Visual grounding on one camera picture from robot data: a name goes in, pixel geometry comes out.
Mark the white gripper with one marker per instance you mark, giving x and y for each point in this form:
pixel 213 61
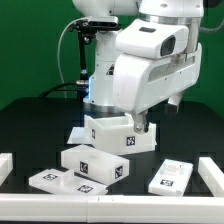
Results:
pixel 141 83

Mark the large white cabinet body box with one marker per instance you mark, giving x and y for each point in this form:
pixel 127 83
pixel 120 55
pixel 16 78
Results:
pixel 116 135

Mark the white cabinet drawer box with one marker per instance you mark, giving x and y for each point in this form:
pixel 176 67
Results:
pixel 95 164

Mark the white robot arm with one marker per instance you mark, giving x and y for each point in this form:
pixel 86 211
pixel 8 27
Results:
pixel 188 13

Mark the small white cabinet panel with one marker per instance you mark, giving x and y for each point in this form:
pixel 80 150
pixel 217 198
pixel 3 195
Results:
pixel 171 179

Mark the white marker sheet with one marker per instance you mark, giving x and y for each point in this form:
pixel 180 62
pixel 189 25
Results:
pixel 79 135

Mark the white right rail piece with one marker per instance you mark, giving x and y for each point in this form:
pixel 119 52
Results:
pixel 212 176

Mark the white rail piece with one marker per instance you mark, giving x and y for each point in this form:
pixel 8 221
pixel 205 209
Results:
pixel 6 166
pixel 212 176

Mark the black camera on stand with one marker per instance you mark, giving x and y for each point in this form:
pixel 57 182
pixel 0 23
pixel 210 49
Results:
pixel 87 29

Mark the white left rail piece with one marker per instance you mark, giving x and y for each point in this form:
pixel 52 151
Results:
pixel 6 166

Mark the white front rail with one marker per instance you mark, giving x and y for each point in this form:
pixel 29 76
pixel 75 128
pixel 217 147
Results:
pixel 112 208

